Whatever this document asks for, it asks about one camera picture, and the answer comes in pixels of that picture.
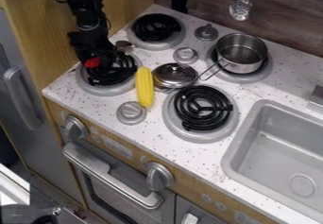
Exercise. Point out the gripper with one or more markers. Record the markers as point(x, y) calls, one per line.
point(93, 46)

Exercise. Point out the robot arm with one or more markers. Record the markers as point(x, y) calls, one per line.
point(86, 7)

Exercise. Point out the yellow toy corn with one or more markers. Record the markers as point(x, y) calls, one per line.
point(144, 86)

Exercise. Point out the silver lid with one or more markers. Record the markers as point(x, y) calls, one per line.
point(174, 75)

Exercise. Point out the grey toy fridge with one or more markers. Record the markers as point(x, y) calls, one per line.
point(25, 108)

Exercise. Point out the toy stove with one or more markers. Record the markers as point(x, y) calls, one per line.
point(202, 108)

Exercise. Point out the silver pot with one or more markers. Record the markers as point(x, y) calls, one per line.
point(241, 54)

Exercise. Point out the silver slotted ladle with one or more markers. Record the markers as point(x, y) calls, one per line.
point(240, 9)

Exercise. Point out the toy sink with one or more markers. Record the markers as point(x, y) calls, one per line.
point(277, 152)

